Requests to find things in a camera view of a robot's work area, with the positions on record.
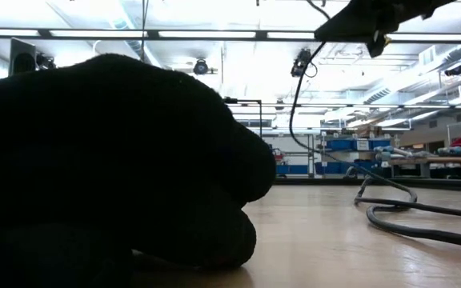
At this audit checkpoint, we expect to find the black fabric bundle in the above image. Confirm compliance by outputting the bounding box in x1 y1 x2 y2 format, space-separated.
0 51 278 270

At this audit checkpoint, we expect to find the black aluminium table frame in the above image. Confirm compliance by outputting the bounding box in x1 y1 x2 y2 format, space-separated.
273 177 461 194

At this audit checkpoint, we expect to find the black camera on mount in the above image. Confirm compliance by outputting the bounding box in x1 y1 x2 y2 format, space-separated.
290 47 319 79

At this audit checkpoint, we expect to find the round black ceiling fixture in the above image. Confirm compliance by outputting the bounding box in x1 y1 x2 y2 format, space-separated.
192 58 210 77

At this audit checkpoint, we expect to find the LED light bar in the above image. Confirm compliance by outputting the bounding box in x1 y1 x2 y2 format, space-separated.
0 26 461 44

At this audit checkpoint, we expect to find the grey box on stand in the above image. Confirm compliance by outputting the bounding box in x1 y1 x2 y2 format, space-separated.
9 38 38 77

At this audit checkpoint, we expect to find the thin black frame stand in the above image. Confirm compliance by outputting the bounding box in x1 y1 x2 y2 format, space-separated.
222 97 263 139

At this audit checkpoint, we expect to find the wooden workbench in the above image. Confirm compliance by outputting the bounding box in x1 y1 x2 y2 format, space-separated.
390 156 461 179

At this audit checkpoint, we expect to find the grey wrapped bundle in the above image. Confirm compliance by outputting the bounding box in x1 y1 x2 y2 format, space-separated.
437 146 461 158
374 145 436 159

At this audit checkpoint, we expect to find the grey metal shelf rack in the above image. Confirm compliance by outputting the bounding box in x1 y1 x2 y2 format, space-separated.
305 126 394 179

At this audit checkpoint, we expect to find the dark cord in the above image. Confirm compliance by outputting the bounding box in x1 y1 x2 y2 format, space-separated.
288 39 461 250

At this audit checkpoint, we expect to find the small black device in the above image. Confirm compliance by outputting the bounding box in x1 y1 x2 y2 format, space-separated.
36 53 57 71

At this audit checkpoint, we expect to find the hanging black cable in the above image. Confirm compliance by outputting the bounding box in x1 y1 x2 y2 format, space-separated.
140 0 150 62

